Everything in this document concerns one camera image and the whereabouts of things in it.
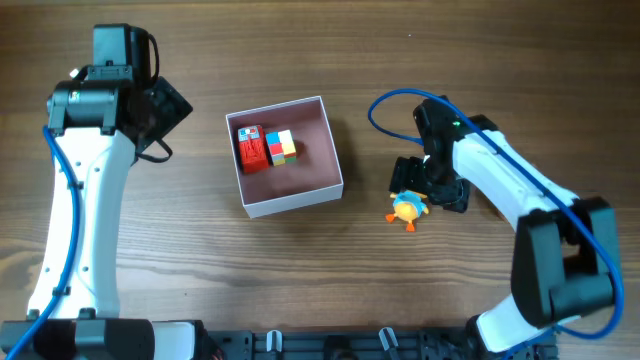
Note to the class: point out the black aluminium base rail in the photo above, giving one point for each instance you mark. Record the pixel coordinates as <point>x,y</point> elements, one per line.
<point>426,344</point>

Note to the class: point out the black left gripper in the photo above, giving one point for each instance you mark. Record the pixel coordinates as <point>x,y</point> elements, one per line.
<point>173,105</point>

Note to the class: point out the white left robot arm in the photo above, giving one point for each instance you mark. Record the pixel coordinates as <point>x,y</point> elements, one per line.
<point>97,130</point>

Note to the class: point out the red toy truck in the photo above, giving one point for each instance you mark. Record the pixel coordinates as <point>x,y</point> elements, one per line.
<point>252,149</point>

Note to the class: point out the multicoloured puzzle cube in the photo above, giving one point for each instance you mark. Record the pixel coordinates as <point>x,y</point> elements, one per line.
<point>281,147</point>

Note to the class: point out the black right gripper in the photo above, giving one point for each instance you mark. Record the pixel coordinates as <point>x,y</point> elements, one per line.
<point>404,176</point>

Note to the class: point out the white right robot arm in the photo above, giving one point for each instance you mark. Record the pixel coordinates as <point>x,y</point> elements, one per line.
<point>566,253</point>

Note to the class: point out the orange duck toy blue hat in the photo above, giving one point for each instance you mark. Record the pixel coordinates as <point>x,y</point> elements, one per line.
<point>408,206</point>

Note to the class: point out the white box pink interior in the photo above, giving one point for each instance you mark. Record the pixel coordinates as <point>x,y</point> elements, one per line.
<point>315,177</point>

